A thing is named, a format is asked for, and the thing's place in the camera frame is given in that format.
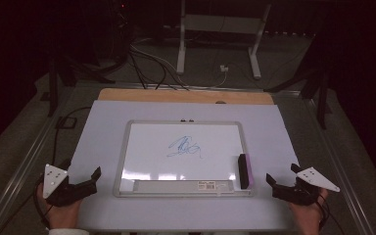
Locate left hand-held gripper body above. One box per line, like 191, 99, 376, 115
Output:
42, 164, 80, 208

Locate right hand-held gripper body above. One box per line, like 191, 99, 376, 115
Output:
288, 166, 342, 207

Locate black and purple eraser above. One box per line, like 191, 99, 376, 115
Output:
237, 153, 255, 191

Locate person's left hand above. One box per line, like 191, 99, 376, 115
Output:
36, 182, 83, 230

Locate person's right hand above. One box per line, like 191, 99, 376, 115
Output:
287, 188, 329, 235

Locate black square floor plate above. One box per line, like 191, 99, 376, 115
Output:
55, 116, 78, 129

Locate large white sheet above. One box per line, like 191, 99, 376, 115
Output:
67, 99, 301, 233

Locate black tripod stand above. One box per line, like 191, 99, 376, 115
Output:
262, 65, 333, 130
46, 53, 118, 118

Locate dark equipment rack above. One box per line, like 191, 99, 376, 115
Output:
89, 0, 135, 68

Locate white metal stand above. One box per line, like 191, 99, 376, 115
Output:
175, 0, 273, 80

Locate left hand-held gripper black cable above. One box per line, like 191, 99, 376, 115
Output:
32, 106, 93, 229

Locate hand-held gripper black cable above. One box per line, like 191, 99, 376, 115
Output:
315, 192, 347, 235
32, 106, 93, 229

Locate metal floor rail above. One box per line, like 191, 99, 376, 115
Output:
0, 92, 76, 235
302, 97, 376, 235

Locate right hand-held gripper black cable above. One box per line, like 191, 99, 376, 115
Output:
315, 192, 347, 235

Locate white whiteboard with grey frame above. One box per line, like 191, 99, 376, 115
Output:
112, 118, 256, 199

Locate black floor cable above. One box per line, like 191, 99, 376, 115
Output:
127, 48, 191, 91

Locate white cable with plug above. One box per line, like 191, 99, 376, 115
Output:
129, 43, 230, 90

